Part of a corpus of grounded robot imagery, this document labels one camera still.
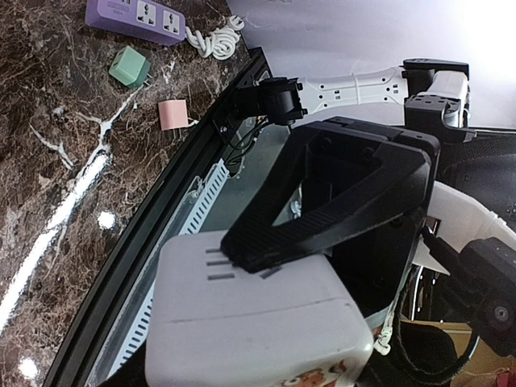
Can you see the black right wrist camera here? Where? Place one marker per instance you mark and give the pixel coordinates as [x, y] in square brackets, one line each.
[481, 287]

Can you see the purple power strip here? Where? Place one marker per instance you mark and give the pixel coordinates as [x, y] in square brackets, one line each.
[145, 20]

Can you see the white slotted cable duct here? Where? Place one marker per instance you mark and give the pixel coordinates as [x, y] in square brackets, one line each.
[148, 305]

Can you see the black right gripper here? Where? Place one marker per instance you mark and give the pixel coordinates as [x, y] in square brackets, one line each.
[337, 179]

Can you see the pink charger plug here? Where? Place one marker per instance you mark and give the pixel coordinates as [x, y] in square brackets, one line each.
[173, 114]

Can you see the green charger plug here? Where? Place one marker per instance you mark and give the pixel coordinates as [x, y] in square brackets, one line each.
[130, 68]

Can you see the white cube adapter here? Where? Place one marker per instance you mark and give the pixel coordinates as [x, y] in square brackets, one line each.
[294, 325]

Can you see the black front rail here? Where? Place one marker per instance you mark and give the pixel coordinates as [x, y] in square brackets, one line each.
[104, 301]

